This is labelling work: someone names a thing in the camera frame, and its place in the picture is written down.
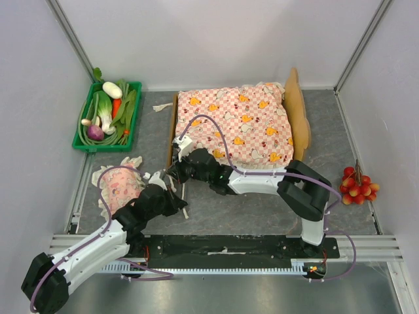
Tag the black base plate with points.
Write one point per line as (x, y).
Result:
(229, 251)

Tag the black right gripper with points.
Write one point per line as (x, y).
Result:
(181, 168)

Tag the pink frilled pillow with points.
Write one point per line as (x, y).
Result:
(118, 186)

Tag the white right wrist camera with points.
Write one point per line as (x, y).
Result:
(182, 147)

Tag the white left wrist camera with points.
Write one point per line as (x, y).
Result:
(158, 178)

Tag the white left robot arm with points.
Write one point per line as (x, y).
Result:
(51, 279)

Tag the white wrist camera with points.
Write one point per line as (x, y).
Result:
(182, 147)
(158, 178)

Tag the green plastic crate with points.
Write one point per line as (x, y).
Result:
(98, 147)

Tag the pink checkered duck mattress cover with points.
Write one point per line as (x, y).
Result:
(237, 140)

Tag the grey slotted cable duct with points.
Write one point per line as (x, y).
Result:
(296, 268)

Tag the purple toy onion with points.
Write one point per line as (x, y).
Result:
(95, 133)

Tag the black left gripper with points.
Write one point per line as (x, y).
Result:
(175, 203)

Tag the toy mushroom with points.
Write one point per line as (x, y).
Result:
(86, 122)

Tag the green toy bok choy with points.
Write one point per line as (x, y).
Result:
(103, 110)

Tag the green toy long beans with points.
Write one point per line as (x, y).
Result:
(106, 122)

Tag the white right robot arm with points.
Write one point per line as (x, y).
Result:
(305, 191)

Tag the wooden pet bed frame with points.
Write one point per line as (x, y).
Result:
(296, 108)

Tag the red toy cherry bunch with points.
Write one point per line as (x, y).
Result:
(356, 187)

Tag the orange toy carrot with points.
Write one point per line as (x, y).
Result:
(116, 106)

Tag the green toy leafy vegetable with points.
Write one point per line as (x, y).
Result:
(123, 120)

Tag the white toy radish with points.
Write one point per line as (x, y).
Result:
(112, 90)

